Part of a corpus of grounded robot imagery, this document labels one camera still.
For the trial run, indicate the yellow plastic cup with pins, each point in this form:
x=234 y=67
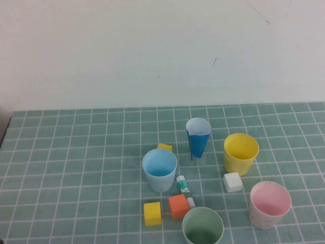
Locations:
x=236 y=165

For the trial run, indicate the white cube block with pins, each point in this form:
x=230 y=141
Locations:
x=232 y=181

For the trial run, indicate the clear cone holder base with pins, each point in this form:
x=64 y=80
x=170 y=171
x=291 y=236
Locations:
x=202 y=159

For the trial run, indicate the orange cube block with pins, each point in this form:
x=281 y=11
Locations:
x=177 y=206

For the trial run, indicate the large yellow cube block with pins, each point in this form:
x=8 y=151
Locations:
x=152 y=213

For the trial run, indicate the light blue plastic cup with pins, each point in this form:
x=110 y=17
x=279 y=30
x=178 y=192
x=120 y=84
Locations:
x=160 y=183

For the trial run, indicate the green plastic cup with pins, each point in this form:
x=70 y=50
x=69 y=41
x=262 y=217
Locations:
x=200 y=223

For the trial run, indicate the white green glue stick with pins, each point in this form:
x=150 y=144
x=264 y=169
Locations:
x=184 y=188

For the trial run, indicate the small flat yellow block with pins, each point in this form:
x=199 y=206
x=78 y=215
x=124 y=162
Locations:
x=165 y=147

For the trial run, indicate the teal checkered tablecloth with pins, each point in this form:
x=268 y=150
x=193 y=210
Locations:
x=76 y=178

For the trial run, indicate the blue paper cone cup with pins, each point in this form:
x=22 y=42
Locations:
x=198 y=145

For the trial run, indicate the pink plastic cup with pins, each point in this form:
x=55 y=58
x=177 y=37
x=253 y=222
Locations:
x=264 y=218

